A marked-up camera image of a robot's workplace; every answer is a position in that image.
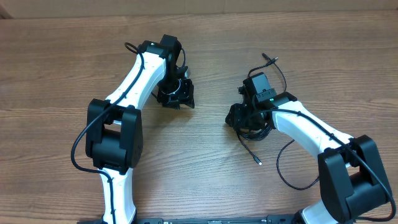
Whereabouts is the thick black usb cable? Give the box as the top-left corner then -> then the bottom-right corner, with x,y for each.
234,123 -> 274,166

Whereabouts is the thin black usb cable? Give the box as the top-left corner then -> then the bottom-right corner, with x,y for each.
247,52 -> 321,191

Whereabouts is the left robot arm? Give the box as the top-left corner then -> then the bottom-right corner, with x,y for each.
85,34 -> 195,223

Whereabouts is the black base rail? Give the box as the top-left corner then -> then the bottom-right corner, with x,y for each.
76,213 -> 304,224

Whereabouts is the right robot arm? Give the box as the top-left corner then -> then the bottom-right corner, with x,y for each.
225,72 -> 397,223

